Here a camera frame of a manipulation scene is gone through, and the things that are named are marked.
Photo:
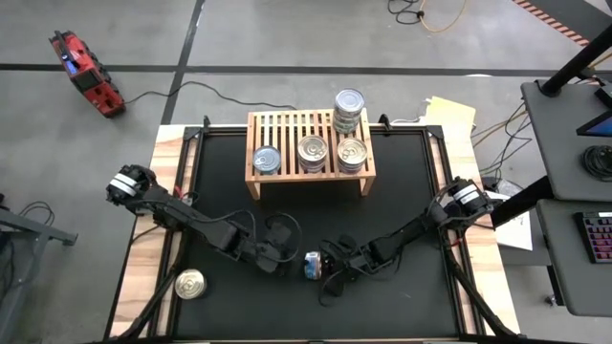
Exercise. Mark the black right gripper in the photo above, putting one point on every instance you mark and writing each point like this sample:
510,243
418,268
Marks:
346,263

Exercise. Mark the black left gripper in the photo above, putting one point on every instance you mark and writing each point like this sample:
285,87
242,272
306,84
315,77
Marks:
268,258

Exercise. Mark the gold lid seafood can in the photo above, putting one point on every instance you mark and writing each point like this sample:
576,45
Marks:
313,265
190,283

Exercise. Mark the teal label seafood can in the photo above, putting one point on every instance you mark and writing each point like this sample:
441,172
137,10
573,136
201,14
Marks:
267,160

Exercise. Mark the blue red label seafood can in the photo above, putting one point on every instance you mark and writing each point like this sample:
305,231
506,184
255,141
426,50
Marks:
313,167
312,148

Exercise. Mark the Wild Planet salmon can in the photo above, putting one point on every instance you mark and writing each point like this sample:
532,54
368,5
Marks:
352,152
352,169

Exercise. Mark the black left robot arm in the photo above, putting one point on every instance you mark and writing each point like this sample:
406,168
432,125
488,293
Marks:
191,222

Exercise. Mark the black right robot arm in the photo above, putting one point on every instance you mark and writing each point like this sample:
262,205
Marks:
421,224

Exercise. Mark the wooden slatted shelf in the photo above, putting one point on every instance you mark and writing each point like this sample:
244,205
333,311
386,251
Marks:
287,178

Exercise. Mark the silver can centre left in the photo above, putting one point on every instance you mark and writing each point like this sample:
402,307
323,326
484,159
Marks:
278,235

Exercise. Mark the black table mat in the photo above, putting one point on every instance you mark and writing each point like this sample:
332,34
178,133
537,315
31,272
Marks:
334,310

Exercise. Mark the white paper sheet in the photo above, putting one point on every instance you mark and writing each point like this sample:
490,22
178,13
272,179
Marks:
518,236

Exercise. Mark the yellow paper folder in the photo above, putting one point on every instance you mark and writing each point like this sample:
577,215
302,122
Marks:
452,114

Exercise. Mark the black desk support bar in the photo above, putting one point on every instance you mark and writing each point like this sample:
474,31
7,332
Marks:
526,200

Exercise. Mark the grey metal stand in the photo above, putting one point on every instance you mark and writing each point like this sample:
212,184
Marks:
33,230

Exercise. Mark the grey keyboard desk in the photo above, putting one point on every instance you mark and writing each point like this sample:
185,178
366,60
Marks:
564,267

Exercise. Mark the black backlit keyboard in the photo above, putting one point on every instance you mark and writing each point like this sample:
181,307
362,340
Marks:
595,236

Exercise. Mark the grey side desk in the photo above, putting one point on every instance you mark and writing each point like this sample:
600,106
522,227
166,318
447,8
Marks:
559,124

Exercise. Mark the black tablet blue screen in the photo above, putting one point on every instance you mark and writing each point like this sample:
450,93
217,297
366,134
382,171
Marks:
600,128

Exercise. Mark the black metal pole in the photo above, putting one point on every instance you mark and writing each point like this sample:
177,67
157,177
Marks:
574,64

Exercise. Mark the striped hazard floor tape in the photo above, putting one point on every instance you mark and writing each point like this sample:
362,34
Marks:
550,20

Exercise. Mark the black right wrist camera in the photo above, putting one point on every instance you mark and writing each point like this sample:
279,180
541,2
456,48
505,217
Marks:
333,288

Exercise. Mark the black metal table frame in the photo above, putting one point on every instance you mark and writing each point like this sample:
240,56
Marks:
225,129

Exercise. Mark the black frame clamp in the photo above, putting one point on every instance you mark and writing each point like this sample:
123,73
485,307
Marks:
206,123
384,122

